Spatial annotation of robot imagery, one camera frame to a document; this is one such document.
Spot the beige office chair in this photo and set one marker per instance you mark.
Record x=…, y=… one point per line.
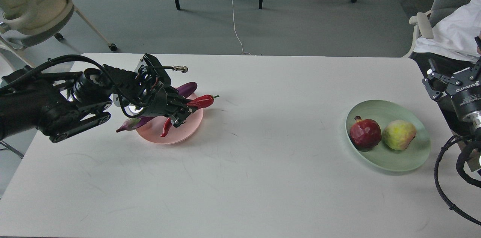
x=27, y=23

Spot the red pomegranate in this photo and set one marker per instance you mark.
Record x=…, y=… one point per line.
x=365, y=134

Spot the purple eggplant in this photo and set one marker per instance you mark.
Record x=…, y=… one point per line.
x=131, y=124

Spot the green plate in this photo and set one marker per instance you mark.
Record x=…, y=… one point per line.
x=381, y=156

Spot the red chili pepper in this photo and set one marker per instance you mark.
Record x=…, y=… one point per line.
x=203, y=101

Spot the person in white shirt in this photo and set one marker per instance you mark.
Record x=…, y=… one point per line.
x=453, y=47

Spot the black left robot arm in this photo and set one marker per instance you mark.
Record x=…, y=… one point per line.
x=71, y=94

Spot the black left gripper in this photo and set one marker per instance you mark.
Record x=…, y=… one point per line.
x=167, y=102

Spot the yellow-green fruit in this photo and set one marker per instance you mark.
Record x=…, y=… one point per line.
x=398, y=134

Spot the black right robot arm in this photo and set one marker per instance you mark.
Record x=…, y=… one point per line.
x=474, y=138

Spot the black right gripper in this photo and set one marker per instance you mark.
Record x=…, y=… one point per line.
x=466, y=100

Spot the pink plate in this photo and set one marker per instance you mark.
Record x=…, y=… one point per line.
x=152, y=130

